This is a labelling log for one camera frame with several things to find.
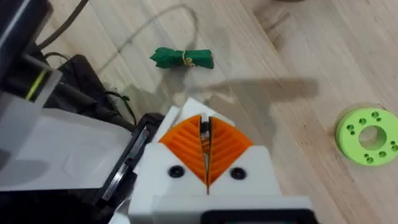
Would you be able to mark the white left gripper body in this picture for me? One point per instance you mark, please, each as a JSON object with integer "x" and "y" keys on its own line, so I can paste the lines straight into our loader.
{"x": 62, "y": 149}

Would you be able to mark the green disc with holes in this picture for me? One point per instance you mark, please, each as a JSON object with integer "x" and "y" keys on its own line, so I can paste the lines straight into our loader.
{"x": 348, "y": 140}

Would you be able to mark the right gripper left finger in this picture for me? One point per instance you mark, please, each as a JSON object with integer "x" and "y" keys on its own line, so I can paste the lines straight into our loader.
{"x": 183, "y": 146}

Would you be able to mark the green toy vegetable bundle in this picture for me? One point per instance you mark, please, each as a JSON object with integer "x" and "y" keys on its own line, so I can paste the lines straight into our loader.
{"x": 168, "y": 57}

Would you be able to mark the black upright wrist plate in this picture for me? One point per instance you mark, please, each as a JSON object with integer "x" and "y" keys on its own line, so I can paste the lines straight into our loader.
{"x": 18, "y": 28}

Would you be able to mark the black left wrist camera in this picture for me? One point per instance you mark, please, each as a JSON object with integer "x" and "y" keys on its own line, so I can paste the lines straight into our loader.
{"x": 81, "y": 84}

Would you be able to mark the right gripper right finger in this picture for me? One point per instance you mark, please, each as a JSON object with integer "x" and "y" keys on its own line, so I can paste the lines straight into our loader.
{"x": 230, "y": 146}

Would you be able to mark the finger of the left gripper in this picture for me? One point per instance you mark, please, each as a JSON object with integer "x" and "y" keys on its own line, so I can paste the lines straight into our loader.
{"x": 192, "y": 107}

